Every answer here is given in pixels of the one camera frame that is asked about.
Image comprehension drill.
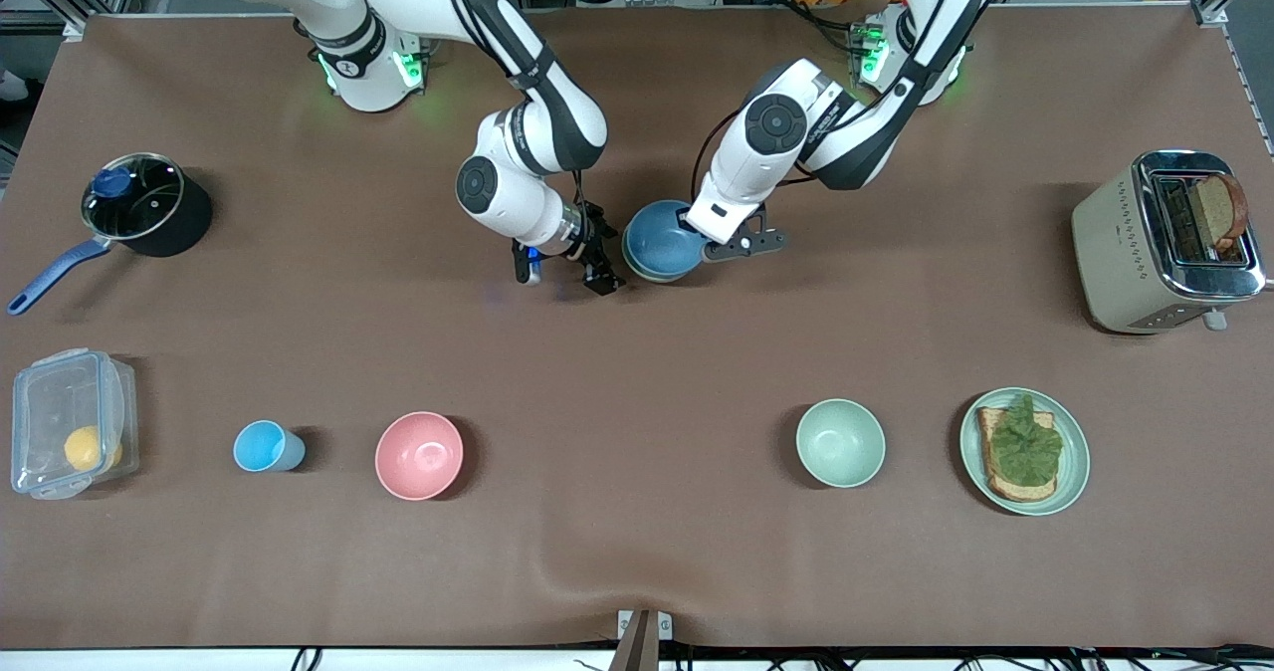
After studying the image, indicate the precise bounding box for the blue bowl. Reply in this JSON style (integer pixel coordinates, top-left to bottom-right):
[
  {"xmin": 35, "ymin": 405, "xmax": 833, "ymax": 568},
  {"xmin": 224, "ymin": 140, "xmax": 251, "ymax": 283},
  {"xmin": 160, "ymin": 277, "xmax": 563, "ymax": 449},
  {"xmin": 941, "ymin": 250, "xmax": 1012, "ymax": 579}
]
[{"xmin": 622, "ymin": 200, "xmax": 714, "ymax": 285}]

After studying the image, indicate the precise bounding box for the pink bowl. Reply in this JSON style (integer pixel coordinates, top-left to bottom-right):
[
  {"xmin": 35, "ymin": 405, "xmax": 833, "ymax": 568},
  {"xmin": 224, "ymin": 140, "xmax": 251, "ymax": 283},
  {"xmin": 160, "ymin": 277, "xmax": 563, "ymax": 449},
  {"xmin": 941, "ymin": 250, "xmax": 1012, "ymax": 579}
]
[{"xmin": 374, "ymin": 411, "xmax": 465, "ymax": 502}]

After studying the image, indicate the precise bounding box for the brown table cloth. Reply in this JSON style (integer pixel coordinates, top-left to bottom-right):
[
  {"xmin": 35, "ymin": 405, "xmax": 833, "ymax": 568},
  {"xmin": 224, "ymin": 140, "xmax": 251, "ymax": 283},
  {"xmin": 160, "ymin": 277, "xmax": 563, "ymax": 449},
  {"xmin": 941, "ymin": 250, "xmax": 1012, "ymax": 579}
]
[{"xmin": 0, "ymin": 6, "xmax": 1274, "ymax": 650}]

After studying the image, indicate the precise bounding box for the toast slice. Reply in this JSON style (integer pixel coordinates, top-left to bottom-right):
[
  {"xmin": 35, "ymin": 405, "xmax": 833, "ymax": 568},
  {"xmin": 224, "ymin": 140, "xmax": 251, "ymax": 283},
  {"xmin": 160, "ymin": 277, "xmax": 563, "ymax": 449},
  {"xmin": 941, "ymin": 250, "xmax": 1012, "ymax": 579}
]
[{"xmin": 976, "ymin": 406, "xmax": 1058, "ymax": 503}]

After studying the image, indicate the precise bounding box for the green lettuce leaf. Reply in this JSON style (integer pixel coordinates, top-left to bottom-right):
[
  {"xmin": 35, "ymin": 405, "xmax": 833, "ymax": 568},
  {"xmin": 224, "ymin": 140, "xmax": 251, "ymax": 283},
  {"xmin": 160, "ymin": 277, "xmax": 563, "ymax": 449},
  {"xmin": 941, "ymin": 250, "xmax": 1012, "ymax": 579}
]
[{"xmin": 991, "ymin": 394, "xmax": 1064, "ymax": 487}]

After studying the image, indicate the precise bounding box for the blue plastic cup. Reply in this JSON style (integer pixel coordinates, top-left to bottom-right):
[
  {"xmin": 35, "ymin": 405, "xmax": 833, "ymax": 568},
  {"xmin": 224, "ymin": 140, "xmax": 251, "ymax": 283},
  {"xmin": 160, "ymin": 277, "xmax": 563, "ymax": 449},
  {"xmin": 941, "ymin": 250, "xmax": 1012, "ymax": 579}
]
[{"xmin": 233, "ymin": 420, "xmax": 307, "ymax": 474}]

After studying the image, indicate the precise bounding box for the beige and chrome toaster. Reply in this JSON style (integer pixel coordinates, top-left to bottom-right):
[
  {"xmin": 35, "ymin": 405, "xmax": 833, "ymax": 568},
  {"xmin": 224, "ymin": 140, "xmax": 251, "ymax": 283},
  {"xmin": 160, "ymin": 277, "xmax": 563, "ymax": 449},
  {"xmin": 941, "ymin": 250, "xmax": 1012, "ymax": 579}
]
[{"xmin": 1071, "ymin": 149, "xmax": 1268, "ymax": 335}]

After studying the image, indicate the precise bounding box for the light green plate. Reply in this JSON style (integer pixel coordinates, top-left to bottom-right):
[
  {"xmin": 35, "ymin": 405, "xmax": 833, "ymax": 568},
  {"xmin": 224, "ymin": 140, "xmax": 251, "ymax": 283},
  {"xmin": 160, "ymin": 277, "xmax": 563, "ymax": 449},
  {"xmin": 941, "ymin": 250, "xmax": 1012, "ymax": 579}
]
[{"xmin": 959, "ymin": 387, "xmax": 1091, "ymax": 517}]

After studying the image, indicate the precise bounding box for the glass lid with blue knob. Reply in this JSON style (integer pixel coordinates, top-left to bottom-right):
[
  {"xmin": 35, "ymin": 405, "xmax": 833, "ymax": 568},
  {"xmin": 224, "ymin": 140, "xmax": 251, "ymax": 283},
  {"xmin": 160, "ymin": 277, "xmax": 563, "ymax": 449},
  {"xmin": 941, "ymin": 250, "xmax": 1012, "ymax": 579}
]
[{"xmin": 82, "ymin": 153, "xmax": 186, "ymax": 242}]

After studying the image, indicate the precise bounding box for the brown bread slice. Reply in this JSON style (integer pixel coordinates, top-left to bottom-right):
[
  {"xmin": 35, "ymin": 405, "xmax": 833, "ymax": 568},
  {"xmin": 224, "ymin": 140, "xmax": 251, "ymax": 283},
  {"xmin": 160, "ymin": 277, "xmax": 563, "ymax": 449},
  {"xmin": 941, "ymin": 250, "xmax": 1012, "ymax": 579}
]
[{"xmin": 1192, "ymin": 172, "xmax": 1249, "ymax": 252}]

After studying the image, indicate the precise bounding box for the yellow lemon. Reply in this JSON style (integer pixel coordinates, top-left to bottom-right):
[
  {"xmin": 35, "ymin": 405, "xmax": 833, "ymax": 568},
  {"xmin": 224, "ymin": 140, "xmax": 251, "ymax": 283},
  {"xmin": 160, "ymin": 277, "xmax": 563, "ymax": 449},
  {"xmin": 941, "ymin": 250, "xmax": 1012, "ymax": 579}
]
[{"xmin": 64, "ymin": 425, "xmax": 123, "ymax": 473}]

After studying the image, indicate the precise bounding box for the clear plastic lidded container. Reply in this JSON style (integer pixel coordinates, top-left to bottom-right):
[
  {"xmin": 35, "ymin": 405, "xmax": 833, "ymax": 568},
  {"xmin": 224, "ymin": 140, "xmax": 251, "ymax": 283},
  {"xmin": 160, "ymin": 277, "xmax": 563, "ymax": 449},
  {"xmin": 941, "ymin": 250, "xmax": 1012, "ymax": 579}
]
[{"xmin": 10, "ymin": 348, "xmax": 140, "ymax": 501}]

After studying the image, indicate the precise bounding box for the metal table bracket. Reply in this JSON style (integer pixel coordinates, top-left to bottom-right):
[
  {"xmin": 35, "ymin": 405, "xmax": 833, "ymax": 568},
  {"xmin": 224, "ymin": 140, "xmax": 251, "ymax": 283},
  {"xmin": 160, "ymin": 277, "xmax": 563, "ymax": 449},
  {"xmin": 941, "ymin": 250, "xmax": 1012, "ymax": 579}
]
[{"xmin": 617, "ymin": 609, "xmax": 673, "ymax": 671}]

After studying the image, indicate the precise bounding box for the black pot with blue handle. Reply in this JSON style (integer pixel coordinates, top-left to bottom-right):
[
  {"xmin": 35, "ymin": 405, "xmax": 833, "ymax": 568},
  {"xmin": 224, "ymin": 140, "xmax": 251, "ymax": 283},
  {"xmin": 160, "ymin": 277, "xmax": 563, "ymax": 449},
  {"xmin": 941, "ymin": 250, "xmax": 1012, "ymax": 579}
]
[{"xmin": 8, "ymin": 153, "xmax": 214, "ymax": 316}]

